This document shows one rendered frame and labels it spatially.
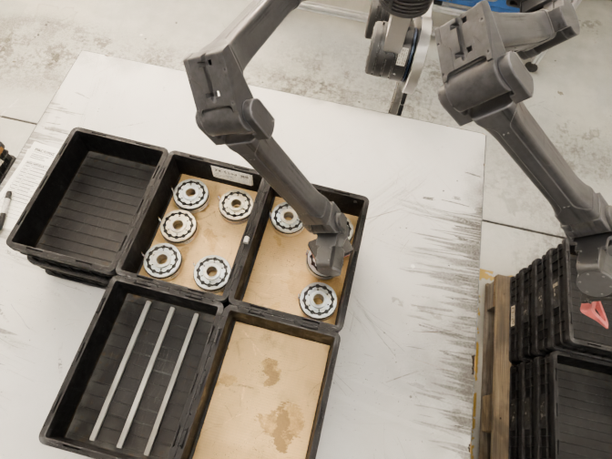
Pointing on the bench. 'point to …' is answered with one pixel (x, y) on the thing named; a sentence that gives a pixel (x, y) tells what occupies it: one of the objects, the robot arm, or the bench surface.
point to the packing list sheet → (26, 180)
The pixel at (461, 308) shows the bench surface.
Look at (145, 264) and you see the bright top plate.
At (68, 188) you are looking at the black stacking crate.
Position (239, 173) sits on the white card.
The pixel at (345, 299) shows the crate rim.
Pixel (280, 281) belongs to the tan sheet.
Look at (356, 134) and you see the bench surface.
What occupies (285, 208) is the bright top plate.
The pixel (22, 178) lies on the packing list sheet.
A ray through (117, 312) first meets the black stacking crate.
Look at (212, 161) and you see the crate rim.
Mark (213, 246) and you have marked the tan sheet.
